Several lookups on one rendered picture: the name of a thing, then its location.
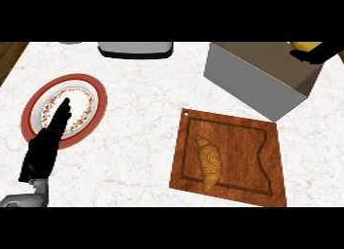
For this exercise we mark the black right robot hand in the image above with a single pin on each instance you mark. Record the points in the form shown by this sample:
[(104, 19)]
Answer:
[(323, 52)]

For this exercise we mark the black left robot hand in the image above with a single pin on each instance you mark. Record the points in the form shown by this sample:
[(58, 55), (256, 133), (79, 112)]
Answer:
[(47, 152)]

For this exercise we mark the yellow lemon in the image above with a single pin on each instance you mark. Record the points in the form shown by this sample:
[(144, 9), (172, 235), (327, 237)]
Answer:
[(305, 45)]

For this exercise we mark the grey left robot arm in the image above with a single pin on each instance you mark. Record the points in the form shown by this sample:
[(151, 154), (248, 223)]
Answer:
[(29, 197)]

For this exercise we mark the grey cardboard box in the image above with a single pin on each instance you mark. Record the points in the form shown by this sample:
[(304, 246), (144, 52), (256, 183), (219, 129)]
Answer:
[(261, 78)]

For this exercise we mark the brown wooden cutting board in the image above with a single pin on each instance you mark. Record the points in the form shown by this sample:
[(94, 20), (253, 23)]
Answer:
[(237, 155)]

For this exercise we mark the red rimmed floral plate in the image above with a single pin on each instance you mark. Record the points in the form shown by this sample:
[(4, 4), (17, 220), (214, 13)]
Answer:
[(86, 100)]

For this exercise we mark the golden croissant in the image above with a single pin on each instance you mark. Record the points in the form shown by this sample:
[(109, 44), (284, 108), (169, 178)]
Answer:
[(209, 160)]

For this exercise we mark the grey and black appliance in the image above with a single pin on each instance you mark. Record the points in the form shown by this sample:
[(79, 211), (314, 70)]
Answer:
[(135, 49)]

